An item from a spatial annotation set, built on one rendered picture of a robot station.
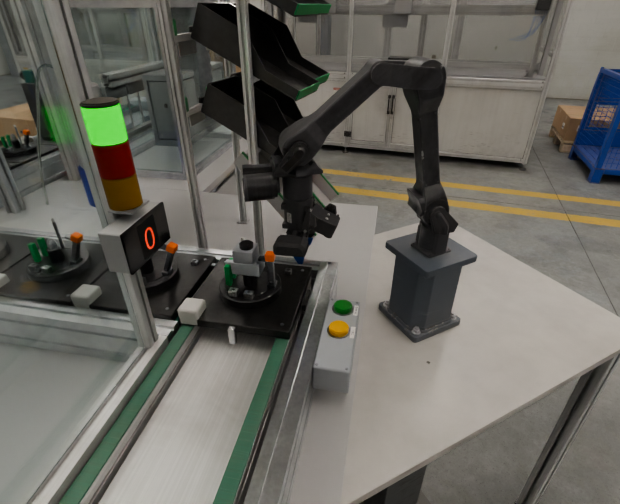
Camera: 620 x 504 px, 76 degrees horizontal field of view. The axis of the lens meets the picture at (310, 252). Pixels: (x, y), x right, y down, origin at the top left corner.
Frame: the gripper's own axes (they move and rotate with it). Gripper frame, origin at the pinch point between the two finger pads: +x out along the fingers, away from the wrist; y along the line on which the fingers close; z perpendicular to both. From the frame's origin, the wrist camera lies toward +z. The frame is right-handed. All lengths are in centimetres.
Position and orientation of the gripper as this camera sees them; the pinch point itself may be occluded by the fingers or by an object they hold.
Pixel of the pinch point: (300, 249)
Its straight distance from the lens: 83.6
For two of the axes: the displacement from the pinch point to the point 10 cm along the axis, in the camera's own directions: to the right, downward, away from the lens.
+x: 0.2, 8.5, 5.3
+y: 1.9, -5.2, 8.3
